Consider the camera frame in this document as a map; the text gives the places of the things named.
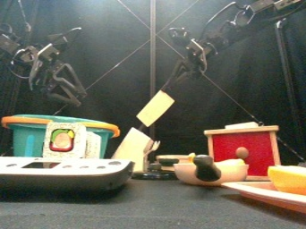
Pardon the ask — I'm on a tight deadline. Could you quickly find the pale yellow card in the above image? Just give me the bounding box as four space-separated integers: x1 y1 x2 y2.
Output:
135 69 186 128

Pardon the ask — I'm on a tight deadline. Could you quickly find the white sushi print box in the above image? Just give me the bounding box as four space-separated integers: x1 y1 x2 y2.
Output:
41 122 88 159

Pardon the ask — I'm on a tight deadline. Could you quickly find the teal basket with orange rim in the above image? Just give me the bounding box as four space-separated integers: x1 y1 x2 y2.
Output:
0 114 120 159

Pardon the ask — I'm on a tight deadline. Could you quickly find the white block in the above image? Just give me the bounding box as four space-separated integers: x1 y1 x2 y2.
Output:
223 121 260 130

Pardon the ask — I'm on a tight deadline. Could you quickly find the pale wooden knife block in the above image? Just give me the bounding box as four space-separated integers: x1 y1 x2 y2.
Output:
109 127 155 174

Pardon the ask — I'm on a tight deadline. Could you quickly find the grey flat electronic device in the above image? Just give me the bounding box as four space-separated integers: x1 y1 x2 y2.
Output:
0 156 136 192

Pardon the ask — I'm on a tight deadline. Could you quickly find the white toy fork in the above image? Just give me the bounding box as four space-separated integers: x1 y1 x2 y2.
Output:
146 140 162 157

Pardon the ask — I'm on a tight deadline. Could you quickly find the red wooden box with knob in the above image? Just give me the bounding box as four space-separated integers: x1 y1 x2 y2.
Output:
203 124 282 182

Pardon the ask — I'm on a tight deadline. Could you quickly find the black toy knob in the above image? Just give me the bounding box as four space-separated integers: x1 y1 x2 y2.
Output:
158 157 180 167

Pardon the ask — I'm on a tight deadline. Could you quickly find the cream toy food piece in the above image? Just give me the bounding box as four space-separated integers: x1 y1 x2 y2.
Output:
216 157 246 167

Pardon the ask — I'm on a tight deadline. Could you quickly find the black toy bottle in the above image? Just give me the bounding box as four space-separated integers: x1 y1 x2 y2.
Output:
192 154 222 182

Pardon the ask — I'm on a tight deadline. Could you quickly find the black round base disc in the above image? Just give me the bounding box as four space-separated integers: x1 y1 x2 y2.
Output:
131 170 179 181

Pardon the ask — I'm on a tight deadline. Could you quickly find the white bowl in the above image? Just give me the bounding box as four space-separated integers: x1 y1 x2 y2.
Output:
172 162 250 188

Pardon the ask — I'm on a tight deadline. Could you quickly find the orange toy cheese wedge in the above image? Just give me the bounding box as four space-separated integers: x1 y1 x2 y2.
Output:
266 165 306 197

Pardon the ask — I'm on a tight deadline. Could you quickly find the vertical metal frame pole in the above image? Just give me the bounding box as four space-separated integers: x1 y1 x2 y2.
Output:
148 0 158 141

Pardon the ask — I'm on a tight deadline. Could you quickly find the thin diagonal brace wire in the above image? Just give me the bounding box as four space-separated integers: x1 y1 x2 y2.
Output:
115 0 306 163
51 0 200 116

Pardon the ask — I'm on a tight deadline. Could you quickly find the black side frame post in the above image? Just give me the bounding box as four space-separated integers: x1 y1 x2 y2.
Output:
274 18 301 150

